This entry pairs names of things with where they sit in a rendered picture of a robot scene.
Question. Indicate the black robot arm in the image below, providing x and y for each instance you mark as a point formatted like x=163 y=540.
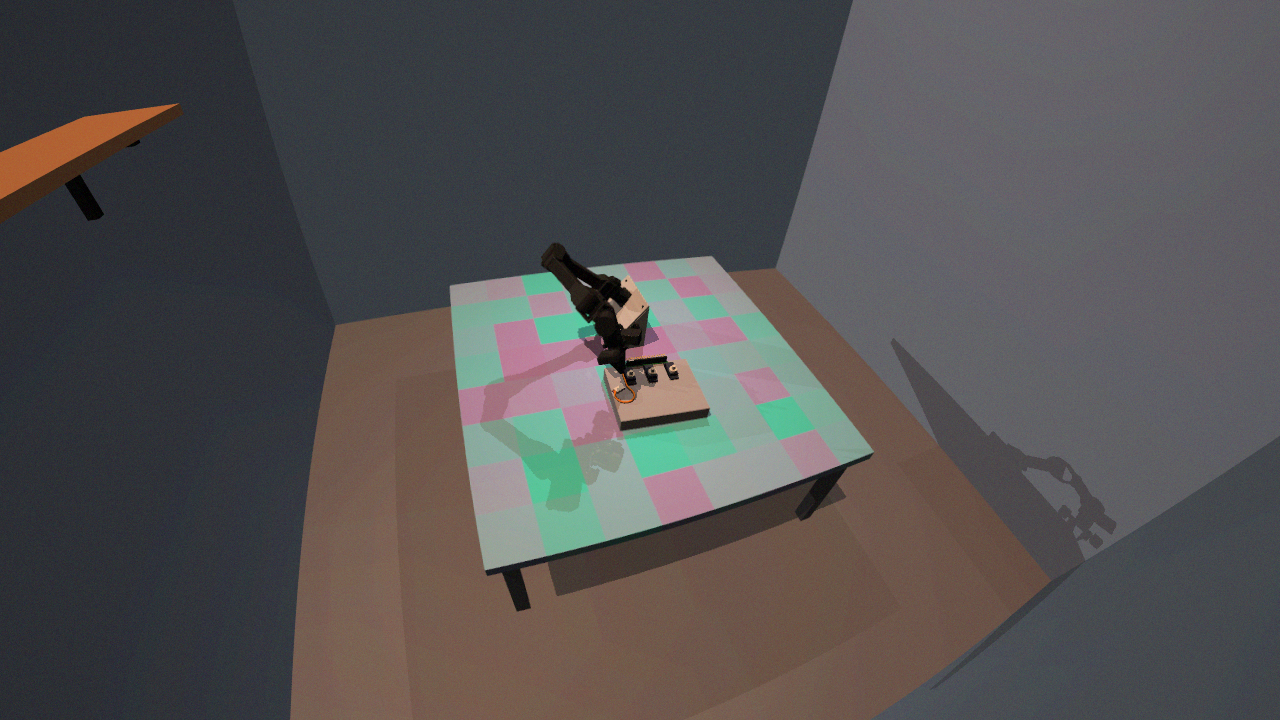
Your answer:
x=592 y=301

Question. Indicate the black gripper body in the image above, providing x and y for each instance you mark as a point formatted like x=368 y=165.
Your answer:
x=613 y=354

